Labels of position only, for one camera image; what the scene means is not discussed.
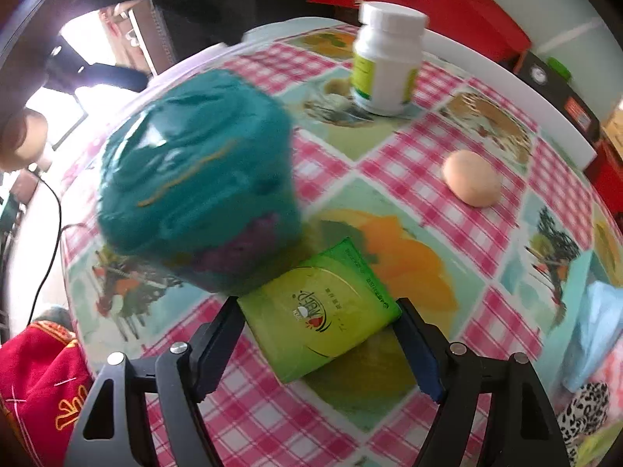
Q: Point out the yellow-green cloth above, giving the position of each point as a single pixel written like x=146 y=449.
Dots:
x=603 y=450

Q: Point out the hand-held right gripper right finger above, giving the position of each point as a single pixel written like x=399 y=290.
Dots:
x=421 y=355

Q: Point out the pink zigzag knitted cloth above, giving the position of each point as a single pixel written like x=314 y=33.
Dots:
x=612 y=379

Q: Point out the red embroidered cloth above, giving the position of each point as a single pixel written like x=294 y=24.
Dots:
x=39 y=374

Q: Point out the blue face mask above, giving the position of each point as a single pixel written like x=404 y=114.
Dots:
x=598 y=331

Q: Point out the person's left hand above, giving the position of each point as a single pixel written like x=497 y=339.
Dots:
x=22 y=141

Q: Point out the green knob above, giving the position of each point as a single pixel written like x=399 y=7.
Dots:
x=558 y=68

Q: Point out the white medicine bottle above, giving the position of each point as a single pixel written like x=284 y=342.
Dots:
x=389 y=68

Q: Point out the black box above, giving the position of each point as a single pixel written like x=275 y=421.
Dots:
x=550 y=87

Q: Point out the teal plastic box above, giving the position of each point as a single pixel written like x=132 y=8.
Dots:
x=194 y=165

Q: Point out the green tissue pack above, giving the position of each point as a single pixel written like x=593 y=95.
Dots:
x=316 y=311

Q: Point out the wooden sign box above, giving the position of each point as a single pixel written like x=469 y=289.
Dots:
x=615 y=126

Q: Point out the pink checkered tablecloth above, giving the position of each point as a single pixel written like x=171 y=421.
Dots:
x=404 y=189

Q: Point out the leopard print scrunchie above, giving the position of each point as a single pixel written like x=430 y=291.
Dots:
x=584 y=413

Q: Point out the red cardboard box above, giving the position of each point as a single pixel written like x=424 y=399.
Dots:
x=608 y=175

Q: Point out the brown egg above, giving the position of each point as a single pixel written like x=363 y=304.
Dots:
x=472 y=177

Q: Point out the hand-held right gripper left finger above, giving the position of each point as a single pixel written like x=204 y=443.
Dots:
x=221 y=335

